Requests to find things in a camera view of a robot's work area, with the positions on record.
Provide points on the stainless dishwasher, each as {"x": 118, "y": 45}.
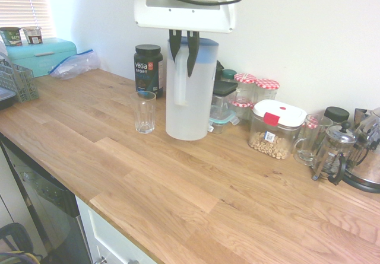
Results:
{"x": 44, "y": 198}

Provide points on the clear zip bag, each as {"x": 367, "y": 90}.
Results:
{"x": 74, "y": 65}

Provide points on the clear glass mug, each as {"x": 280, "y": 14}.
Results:
{"x": 308, "y": 145}

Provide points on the black shaker bottle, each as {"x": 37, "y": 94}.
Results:
{"x": 219, "y": 71}

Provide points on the stainless steel electric kettle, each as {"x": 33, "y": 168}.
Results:
{"x": 368, "y": 172}

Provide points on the cereal container with white lid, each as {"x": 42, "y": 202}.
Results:
{"x": 267, "y": 145}

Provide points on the grey cutlery basket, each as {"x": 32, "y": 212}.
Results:
{"x": 20, "y": 83}

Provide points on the clear drinking glass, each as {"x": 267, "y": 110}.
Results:
{"x": 144, "y": 112}

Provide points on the short jar red checked lid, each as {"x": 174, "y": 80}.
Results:
{"x": 242, "y": 104}

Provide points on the square container with black lid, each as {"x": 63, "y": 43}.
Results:
{"x": 225, "y": 87}

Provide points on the brown oats cup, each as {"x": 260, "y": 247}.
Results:
{"x": 32, "y": 35}

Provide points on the white cabinet drawer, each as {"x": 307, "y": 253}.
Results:
{"x": 104, "y": 234}

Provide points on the translucent pitcher with blue lid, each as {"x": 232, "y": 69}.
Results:
{"x": 190, "y": 109}

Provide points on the metal drawer knob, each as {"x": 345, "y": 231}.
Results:
{"x": 103, "y": 260}

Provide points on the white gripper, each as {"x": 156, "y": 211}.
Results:
{"x": 184, "y": 16}

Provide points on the wide jar red checked lid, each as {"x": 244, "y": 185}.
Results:
{"x": 267, "y": 84}

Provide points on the tall jar red checked lid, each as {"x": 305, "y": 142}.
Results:
{"x": 245, "y": 78}

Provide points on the jar with black lid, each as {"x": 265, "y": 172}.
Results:
{"x": 337, "y": 113}

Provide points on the glass container with teal lid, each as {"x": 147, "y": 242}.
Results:
{"x": 221, "y": 120}

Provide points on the small jar red checked lid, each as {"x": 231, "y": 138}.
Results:
{"x": 311, "y": 124}

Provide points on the green oats cup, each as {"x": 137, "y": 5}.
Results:
{"x": 12, "y": 37}

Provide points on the teal bread box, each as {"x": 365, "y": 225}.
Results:
{"x": 35, "y": 56}

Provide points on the black tray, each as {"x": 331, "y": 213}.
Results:
{"x": 4, "y": 101}

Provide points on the black Vega protein tub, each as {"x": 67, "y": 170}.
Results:
{"x": 147, "y": 68}

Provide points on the jar with green lid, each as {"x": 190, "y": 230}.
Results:
{"x": 229, "y": 74}

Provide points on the glass French press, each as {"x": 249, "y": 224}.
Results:
{"x": 335, "y": 151}

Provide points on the white window blind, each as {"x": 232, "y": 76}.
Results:
{"x": 23, "y": 3}

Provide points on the dark chair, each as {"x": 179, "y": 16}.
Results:
{"x": 15, "y": 234}

